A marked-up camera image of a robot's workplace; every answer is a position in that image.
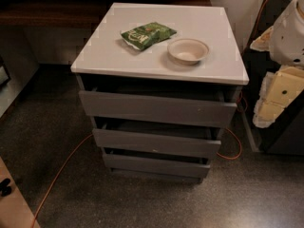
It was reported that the dark wooden shelf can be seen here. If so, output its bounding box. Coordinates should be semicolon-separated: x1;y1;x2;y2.
0;0;212;29

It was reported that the grey top drawer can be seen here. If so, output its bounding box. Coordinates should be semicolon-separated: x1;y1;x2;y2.
79;85;237;128

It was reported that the beige paper bowl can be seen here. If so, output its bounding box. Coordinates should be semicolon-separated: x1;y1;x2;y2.
167;39;210;66

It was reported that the black clip on board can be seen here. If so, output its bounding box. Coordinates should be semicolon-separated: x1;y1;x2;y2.
0;179;11;197

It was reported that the orange power cable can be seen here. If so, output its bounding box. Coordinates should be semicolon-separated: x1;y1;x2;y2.
30;0;304;228

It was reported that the grey drawer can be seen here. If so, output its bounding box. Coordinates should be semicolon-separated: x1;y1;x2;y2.
103;154;210;179
93;120;221;160
79;85;237;128

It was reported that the grey middle drawer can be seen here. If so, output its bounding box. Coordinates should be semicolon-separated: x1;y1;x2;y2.
93;120;221;160

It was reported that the grey bottom drawer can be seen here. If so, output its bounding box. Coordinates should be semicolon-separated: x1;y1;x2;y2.
103;154;210;179

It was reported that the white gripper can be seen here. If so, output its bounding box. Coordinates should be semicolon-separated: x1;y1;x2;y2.
250;0;304;128

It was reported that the green jalapeno chip bag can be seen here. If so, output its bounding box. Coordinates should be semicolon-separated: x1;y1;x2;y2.
121;22;177;51

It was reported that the grey drawer cabinet white top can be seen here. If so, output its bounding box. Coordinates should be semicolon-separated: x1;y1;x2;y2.
71;3;249;182

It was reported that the tan wooden board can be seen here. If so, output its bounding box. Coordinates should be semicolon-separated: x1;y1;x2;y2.
0;158;40;228

